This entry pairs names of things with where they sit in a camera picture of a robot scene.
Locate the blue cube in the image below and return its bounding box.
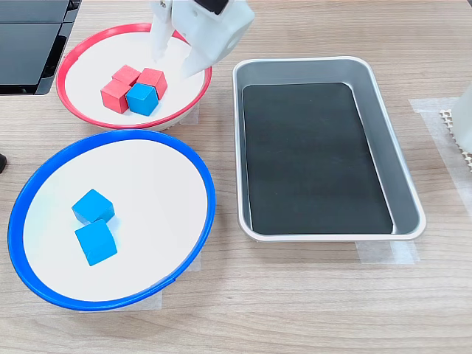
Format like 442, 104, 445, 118
74, 219, 118, 267
125, 82, 160, 117
72, 189, 115, 225

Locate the red cube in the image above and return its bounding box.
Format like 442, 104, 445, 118
136, 67, 168, 100
100, 79, 133, 113
111, 64, 142, 88

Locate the red-rimmed white plate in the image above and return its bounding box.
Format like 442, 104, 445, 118
55, 23, 214, 133

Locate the blue-rimmed white plate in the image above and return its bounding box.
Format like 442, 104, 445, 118
7, 128, 217, 313

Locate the black flat electronic device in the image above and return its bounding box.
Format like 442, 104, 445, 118
0, 0, 82, 96

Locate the black tray mat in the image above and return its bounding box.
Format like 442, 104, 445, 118
242, 82, 395, 236

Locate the steel tray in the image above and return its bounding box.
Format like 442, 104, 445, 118
232, 55, 428, 243

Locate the pale tape sheet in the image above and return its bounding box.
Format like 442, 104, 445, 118
408, 97, 472, 211

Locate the clear tape strip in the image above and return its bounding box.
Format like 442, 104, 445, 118
355, 240, 421, 265

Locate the pale perforated base plate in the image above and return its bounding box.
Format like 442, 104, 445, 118
438, 108, 472, 173

